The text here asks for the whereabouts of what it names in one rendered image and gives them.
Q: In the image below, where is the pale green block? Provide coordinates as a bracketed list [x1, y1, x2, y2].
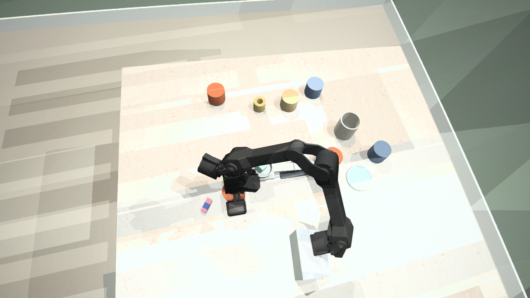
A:
[255, 165, 268, 173]

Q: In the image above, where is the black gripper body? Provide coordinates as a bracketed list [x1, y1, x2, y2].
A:
[224, 184, 247, 217]

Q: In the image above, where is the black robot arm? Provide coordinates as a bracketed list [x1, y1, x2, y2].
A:
[197, 139, 354, 258]

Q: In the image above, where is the pink eraser with blue sleeve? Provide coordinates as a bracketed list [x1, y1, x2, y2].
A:
[201, 198, 212, 213]

